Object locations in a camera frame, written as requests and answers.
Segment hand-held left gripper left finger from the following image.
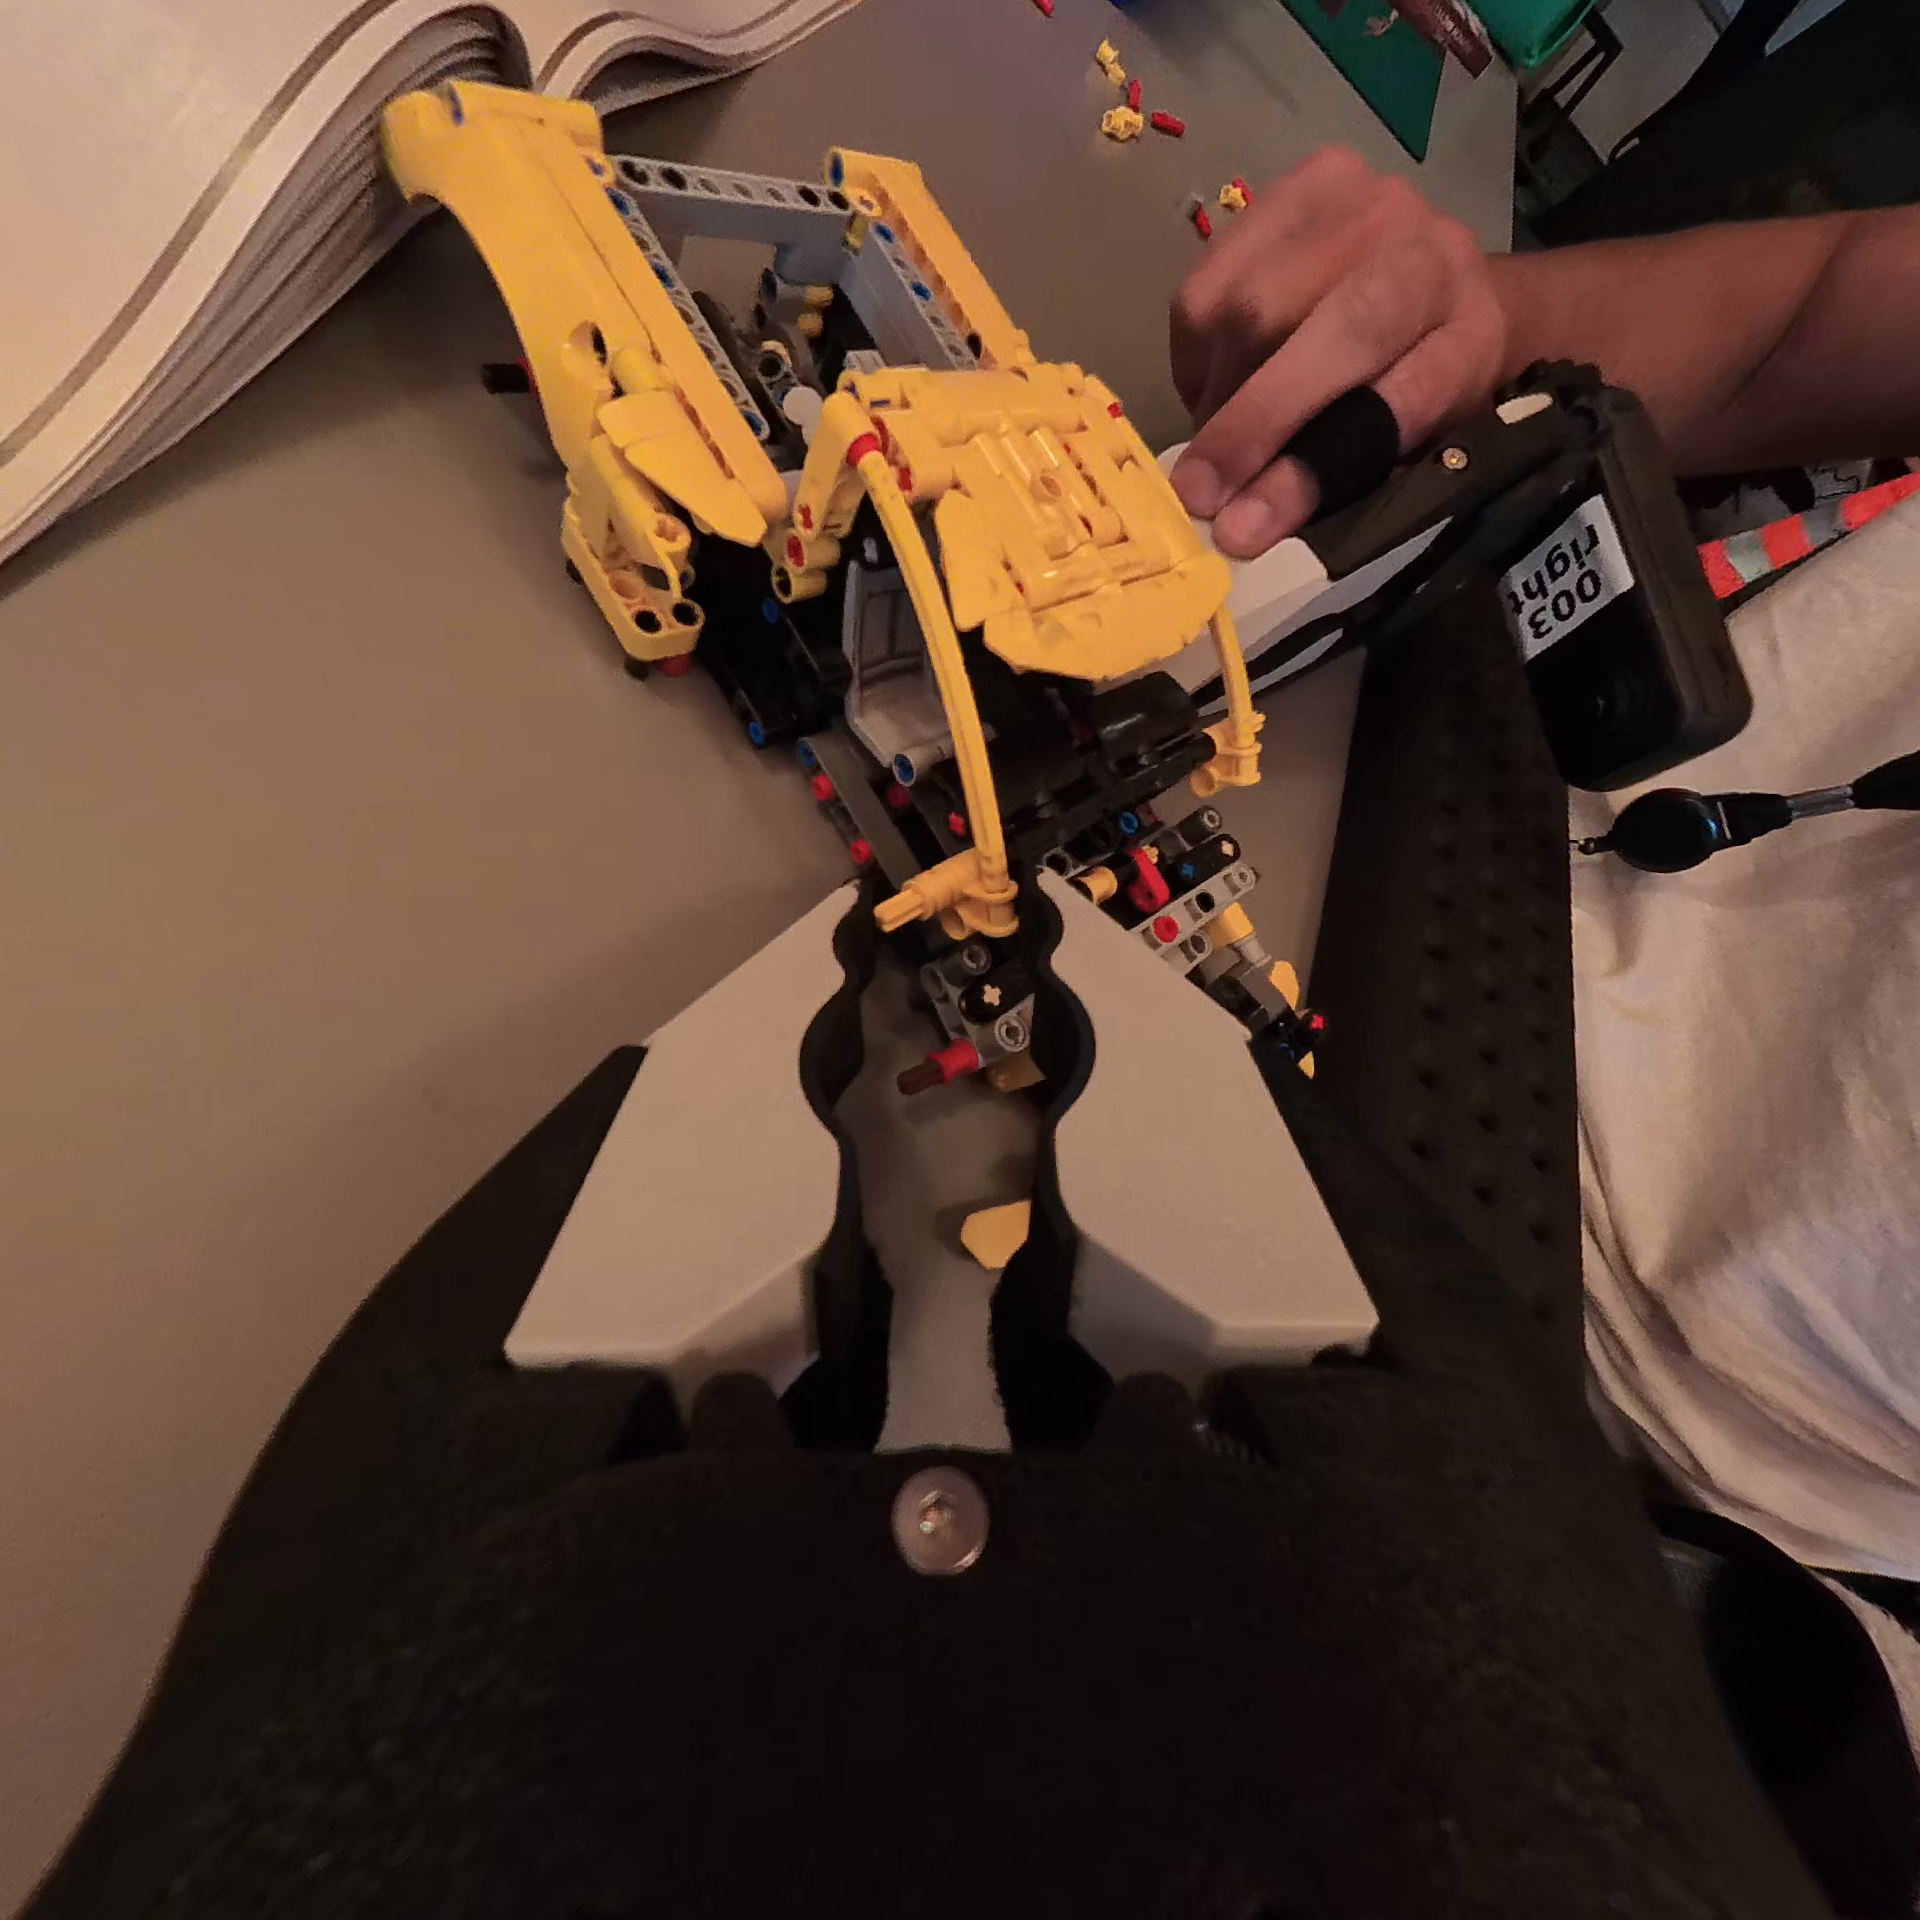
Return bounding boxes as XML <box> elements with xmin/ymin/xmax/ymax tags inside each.
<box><xmin>508</xmin><ymin>883</ymin><xmax>904</xmax><ymax>1451</ymax></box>

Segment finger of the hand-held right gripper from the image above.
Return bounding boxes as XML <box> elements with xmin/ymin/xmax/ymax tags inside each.
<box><xmin>1237</xmin><ymin>617</ymin><xmax>1373</xmax><ymax>704</ymax></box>
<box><xmin>1191</xmin><ymin>514</ymin><xmax>1454</xmax><ymax>670</ymax></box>

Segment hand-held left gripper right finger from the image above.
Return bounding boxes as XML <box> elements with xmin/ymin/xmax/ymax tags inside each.
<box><xmin>993</xmin><ymin>872</ymin><xmax>1383</xmax><ymax>1451</ymax></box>

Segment yellow brick car model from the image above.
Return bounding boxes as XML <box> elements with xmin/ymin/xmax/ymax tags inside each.
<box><xmin>379</xmin><ymin>83</ymin><xmax>1328</xmax><ymax>1088</ymax></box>

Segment person's right forearm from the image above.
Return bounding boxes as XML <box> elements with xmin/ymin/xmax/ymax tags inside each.
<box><xmin>1476</xmin><ymin>202</ymin><xmax>1920</xmax><ymax>482</ymax></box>

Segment grey desk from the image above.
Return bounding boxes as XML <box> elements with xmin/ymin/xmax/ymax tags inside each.
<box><xmin>0</xmin><ymin>0</ymin><xmax>1517</xmax><ymax>1920</ymax></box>

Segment person's right hand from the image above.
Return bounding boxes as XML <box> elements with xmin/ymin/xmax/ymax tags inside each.
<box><xmin>1167</xmin><ymin>145</ymin><xmax>1508</xmax><ymax>560</ymax></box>

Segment black perforated board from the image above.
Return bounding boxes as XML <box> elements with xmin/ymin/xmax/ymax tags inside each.
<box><xmin>1252</xmin><ymin>600</ymin><xmax>1593</xmax><ymax>1502</ymax></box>

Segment person's white shirt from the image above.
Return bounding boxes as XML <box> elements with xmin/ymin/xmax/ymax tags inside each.
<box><xmin>1558</xmin><ymin>497</ymin><xmax>1920</xmax><ymax>1578</ymax></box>

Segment scattered small brick pins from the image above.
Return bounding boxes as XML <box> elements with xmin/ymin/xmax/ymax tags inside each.
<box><xmin>1092</xmin><ymin>36</ymin><xmax>1254</xmax><ymax>243</ymax></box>

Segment green plastic bin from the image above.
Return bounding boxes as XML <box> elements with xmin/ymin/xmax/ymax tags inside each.
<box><xmin>1283</xmin><ymin>0</ymin><xmax>1613</xmax><ymax>164</ymax></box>

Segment black chair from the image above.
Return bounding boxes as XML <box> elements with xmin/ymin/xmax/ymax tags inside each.
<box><xmin>1515</xmin><ymin>0</ymin><xmax>1920</xmax><ymax>250</ymax></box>

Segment open instruction booklet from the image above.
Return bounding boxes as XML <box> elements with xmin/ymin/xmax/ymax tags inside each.
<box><xmin>0</xmin><ymin>0</ymin><xmax>903</xmax><ymax>566</ymax></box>

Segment black cable plug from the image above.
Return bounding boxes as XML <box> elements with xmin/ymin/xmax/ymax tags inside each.
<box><xmin>1575</xmin><ymin>750</ymin><xmax>1920</xmax><ymax>875</ymax></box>

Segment orange strap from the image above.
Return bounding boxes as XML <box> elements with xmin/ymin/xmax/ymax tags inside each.
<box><xmin>1695</xmin><ymin>471</ymin><xmax>1920</xmax><ymax>601</ymax></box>

